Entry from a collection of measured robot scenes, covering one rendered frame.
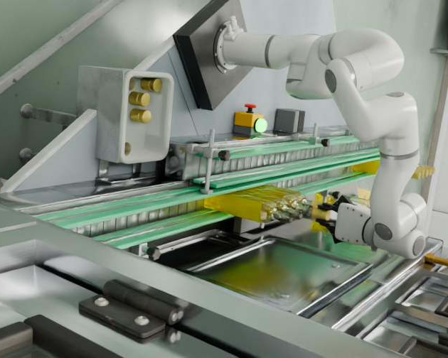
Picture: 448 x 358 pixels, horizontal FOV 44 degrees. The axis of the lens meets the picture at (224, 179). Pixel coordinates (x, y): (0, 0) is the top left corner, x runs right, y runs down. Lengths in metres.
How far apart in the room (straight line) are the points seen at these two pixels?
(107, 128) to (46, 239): 0.94
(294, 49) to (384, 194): 0.48
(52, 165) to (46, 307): 0.97
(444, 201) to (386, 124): 6.22
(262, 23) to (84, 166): 0.85
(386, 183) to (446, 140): 6.07
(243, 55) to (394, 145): 0.56
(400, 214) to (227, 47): 0.68
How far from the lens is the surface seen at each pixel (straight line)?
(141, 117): 1.42
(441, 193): 7.39
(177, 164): 1.48
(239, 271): 1.40
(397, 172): 1.27
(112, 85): 1.36
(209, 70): 1.62
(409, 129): 1.23
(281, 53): 1.54
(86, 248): 0.44
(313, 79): 1.39
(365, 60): 1.24
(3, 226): 0.49
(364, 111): 1.18
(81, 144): 1.38
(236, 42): 1.62
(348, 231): 1.48
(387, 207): 1.27
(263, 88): 1.99
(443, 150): 7.34
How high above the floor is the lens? 1.78
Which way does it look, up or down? 33 degrees down
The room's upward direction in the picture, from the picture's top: 104 degrees clockwise
